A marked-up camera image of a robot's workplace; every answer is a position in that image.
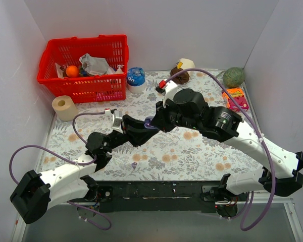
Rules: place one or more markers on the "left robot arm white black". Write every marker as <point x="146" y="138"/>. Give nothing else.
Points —
<point x="36" y="192"/>

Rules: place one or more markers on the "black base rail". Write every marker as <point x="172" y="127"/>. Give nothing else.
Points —
<point x="125" y="196"/>

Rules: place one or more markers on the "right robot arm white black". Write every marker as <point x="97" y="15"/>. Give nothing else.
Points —
<point x="280" y="171"/>

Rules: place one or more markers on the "crumpled grey plastic bag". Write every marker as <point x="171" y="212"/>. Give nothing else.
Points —
<point x="95" y="65"/>

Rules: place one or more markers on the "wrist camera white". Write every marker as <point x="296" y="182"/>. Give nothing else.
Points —
<point x="116" y="119"/>
<point x="168" y="89"/>

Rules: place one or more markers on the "red plastic shopping basket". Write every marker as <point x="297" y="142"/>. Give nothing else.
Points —
<point x="67" y="51"/>

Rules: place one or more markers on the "lavender earbud charging case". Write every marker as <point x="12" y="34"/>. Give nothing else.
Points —
<point x="147" y="123"/>

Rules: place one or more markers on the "orange pink sponge box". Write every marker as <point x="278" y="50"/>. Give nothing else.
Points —
<point x="238" y="95"/>

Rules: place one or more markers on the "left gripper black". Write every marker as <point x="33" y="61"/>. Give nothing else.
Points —
<point x="126" y="126"/>

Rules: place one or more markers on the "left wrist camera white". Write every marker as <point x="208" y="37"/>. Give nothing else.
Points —
<point x="116" y="119"/>

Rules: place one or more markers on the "white pump bottle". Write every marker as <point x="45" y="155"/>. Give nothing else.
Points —
<point x="119" y="70"/>

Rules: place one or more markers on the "beige paper roll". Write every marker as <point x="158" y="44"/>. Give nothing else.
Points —
<point x="65" y="108"/>

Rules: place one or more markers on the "green textured melon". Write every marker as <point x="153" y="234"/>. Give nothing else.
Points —
<point x="232" y="77"/>

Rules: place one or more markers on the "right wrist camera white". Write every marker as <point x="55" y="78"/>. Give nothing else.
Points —
<point x="168" y="89"/>

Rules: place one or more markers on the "orange fruit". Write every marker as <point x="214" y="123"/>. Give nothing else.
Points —
<point x="72" y="71"/>

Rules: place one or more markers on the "blue white wipes tub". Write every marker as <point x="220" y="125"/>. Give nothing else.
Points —
<point x="136" y="82"/>

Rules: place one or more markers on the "brown cream towel roll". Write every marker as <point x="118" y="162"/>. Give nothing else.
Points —
<point x="182" y="64"/>

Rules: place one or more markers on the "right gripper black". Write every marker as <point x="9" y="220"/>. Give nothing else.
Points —
<point x="163" y="116"/>

